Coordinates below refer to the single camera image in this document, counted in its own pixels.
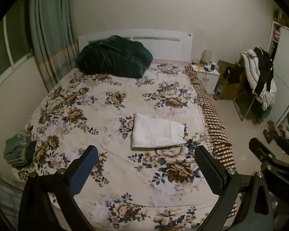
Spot grey-green striped curtain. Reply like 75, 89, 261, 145
29, 0, 79, 93
0, 171, 22, 222

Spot cream table lamp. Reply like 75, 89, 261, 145
202, 49, 213, 63

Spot black garment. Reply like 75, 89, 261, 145
223, 64, 244, 85

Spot white headboard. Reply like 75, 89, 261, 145
78, 28, 192, 62

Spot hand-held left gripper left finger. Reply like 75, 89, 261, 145
18, 145, 98, 231

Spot dark green duvet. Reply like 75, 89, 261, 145
75, 35, 154, 79

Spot chair piled with clothes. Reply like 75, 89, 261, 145
239, 49, 277, 111

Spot white nightstand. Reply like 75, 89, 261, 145
190, 63, 220, 94

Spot white wardrobe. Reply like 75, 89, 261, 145
267, 20, 289, 145

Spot folded grey-green pants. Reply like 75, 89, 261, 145
3, 133, 30, 166

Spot floral blanket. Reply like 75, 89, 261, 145
12, 61, 232, 231

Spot dark floor slippers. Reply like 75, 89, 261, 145
263, 120, 281, 144

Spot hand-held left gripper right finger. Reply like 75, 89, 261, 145
194, 145, 275, 231

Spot metal folding chair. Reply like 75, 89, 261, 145
232, 93, 259, 122

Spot teal container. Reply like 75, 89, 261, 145
262, 107, 273, 120

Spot black striped clothes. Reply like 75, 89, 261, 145
253, 47, 275, 95

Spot white pants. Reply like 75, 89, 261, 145
131, 113, 187, 149

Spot plastic water bottle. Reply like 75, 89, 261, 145
213, 84, 223, 100

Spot white framed window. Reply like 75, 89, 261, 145
0, 14, 34, 95

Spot brown checkered bed sheet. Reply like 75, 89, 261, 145
184, 65, 238, 217

